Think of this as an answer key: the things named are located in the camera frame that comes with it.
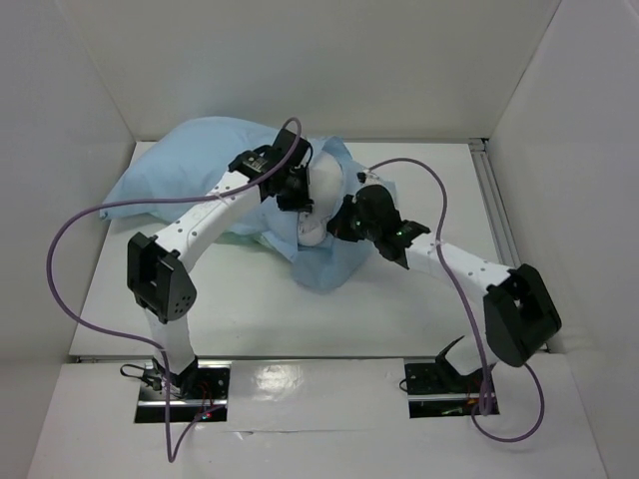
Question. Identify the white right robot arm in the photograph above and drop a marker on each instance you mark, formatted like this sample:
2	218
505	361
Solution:
519	315

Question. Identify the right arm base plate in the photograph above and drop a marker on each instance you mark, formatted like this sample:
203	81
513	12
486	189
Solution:
435	389

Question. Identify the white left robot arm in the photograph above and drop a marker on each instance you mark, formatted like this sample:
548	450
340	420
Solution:
159	267

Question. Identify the white pillow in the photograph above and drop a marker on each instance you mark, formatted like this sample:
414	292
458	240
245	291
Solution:
326	186

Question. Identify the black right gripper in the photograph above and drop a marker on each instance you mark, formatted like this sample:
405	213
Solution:
342	223

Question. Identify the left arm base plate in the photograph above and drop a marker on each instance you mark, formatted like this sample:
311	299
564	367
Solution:
204	395

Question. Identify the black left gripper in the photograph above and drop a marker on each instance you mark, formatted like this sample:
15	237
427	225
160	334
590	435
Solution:
301	201

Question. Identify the light blue pillowcase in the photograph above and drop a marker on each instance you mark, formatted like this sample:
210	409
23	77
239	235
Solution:
189	161

